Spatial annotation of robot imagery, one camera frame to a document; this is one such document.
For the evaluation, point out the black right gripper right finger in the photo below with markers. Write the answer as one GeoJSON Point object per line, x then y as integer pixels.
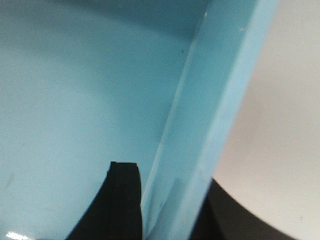
{"type": "Point", "coordinates": [223, 218]}

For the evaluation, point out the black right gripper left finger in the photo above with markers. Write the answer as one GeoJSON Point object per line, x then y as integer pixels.
{"type": "Point", "coordinates": [115, 212]}

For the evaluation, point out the light blue plastic box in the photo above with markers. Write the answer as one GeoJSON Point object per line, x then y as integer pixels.
{"type": "Point", "coordinates": [84, 83]}

